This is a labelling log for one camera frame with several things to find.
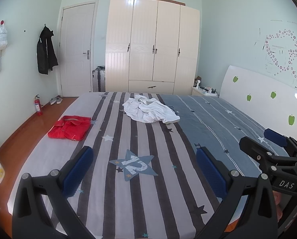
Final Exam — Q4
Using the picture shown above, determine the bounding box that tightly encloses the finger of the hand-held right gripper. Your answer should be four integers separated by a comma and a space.
239, 136, 297, 180
264, 129, 297, 156

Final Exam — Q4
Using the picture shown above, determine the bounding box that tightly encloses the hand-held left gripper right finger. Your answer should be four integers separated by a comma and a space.
195, 147, 278, 239

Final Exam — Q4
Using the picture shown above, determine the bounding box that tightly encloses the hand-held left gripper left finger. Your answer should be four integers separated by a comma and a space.
12, 146, 96, 239

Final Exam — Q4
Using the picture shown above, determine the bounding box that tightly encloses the plain white sweatshirt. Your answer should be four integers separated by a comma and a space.
132, 102, 181, 125

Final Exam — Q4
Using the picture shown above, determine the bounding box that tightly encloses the red shirt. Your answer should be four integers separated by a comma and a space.
48, 115, 92, 141

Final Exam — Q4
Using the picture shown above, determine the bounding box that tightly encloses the white headboard with apple stickers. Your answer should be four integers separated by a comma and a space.
219, 65, 297, 147

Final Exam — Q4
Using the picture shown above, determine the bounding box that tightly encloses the bed with striped sheet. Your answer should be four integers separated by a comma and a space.
8, 91, 291, 239

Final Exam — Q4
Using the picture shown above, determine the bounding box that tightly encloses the small gadgets pile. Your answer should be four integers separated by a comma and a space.
201, 86, 219, 95

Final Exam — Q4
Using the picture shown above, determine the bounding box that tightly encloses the red fire extinguisher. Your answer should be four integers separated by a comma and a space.
34, 94, 43, 116

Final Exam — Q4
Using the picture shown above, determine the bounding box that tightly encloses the white nightstand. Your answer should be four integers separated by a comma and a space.
191, 87, 220, 97

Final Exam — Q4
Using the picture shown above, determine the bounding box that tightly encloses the silver suitcase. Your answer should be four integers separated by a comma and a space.
92, 66, 106, 92

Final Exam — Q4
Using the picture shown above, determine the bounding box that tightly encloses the white door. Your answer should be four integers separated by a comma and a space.
58, 0, 99, 97

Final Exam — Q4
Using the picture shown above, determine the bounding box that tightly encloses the black jacket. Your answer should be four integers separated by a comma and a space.
37, 25, 59, 75

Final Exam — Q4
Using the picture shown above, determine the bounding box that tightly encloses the cream wardrobe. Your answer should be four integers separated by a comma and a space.
105, 0, 201, 95

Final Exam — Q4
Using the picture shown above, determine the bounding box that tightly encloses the white plastic bag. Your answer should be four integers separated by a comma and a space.
0, 20, 9, 52

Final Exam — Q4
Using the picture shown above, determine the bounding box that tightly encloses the brown cardboard box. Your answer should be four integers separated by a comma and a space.
152, 0, 187, 5

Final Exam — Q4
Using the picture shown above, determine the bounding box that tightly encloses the wall sticker decoration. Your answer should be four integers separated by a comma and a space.
254, 19, 297, 90

